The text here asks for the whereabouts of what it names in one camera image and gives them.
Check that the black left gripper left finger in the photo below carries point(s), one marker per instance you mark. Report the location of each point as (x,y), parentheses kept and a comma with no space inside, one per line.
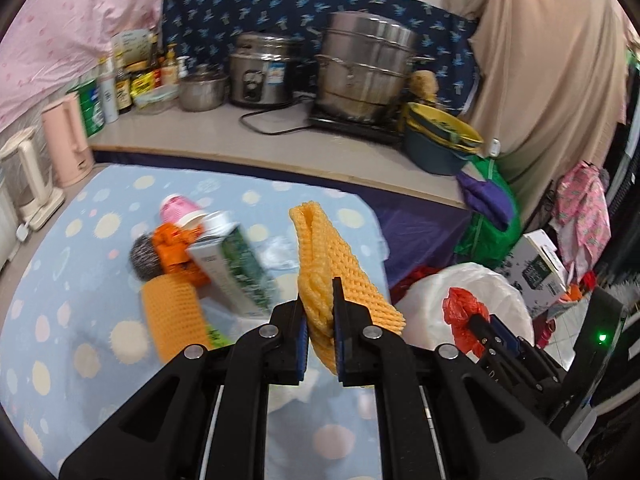
(273,354)

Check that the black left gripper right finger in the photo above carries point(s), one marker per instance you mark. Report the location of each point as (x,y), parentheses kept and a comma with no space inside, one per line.
(369,355)

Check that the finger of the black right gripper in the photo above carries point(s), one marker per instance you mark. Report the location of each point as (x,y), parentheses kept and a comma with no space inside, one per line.
(534,360)
(498,363)

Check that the red plastic bag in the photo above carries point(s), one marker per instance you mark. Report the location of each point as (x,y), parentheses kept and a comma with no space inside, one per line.
(458,308)

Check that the green milk carton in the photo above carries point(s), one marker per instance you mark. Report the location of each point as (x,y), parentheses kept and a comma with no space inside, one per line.
(222,252)

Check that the clear plastic bag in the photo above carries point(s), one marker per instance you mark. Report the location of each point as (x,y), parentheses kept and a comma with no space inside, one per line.
(278,254)

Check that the orange foam fruit net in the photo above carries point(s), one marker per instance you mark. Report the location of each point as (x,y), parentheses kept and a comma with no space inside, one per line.
(324,255)

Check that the orange plastic bag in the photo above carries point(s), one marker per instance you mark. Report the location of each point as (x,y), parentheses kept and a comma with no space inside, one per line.
(171,245)

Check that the pink paper cup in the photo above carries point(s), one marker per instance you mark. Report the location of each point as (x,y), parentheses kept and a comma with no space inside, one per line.
(181,212)

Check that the white lined trash bin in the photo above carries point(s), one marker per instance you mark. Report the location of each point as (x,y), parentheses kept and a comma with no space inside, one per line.
(436,307)

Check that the white milk carton box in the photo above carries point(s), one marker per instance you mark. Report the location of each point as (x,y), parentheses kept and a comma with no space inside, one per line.
(535,270)

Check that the green bag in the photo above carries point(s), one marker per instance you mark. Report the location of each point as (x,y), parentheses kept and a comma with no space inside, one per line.
(481,242)

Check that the purple counter skirt cloth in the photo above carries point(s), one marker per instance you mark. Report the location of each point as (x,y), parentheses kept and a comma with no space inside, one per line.
(418,232)

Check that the pink floral garment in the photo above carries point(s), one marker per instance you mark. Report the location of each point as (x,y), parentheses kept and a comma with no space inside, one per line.
(580,220)

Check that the steel wool scrubber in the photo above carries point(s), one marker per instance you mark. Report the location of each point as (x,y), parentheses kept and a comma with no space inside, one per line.
(144,259)

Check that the light blue dotted tablecloth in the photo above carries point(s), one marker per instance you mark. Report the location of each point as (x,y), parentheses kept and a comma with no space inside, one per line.
(75,345)

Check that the stacked teal yellow basins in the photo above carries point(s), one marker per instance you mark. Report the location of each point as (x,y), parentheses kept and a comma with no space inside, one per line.
(437,142)

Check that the black induction cooktop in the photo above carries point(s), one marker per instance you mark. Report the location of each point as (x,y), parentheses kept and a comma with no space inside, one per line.
(366,131)

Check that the brown loofah sponge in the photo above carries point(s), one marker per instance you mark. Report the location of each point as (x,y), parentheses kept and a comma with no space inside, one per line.
(424,86)

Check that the small steel lidded pot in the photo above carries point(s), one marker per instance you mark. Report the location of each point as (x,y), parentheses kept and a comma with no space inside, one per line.
(203,90)

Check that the pink electric kettle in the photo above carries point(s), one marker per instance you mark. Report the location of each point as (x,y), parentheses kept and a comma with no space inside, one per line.
(67,141)

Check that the clear glass food container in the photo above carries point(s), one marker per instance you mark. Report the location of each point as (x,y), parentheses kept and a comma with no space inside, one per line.
(156,101)

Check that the steel rice cooker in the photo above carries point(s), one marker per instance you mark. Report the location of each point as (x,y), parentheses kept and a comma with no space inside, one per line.
(262,68)

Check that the large steel steamer pot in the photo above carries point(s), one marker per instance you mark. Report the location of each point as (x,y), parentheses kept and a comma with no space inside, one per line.
(364,63)

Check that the beige curtain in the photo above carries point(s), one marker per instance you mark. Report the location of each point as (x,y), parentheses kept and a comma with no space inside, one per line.
(553,85)

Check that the white electric kettle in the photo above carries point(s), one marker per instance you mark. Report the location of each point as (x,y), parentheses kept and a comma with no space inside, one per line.
(30,180)

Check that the dark soy sauce bottle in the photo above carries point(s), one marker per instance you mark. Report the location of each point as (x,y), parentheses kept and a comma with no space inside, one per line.
(122,88)

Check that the green tin can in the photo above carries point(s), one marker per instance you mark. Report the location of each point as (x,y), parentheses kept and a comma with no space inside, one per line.
(90,106)

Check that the white bottle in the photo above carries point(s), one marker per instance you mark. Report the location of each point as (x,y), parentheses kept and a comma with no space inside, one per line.
(107,91)

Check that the white seasoning box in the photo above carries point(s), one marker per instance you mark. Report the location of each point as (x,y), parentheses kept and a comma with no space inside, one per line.
(133,44)

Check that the navy patterned backsplash cloth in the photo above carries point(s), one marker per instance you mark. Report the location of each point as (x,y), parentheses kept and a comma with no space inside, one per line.
(204,32)

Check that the pink curtain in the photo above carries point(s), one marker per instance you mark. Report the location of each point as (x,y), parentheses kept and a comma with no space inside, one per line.
(52,42)

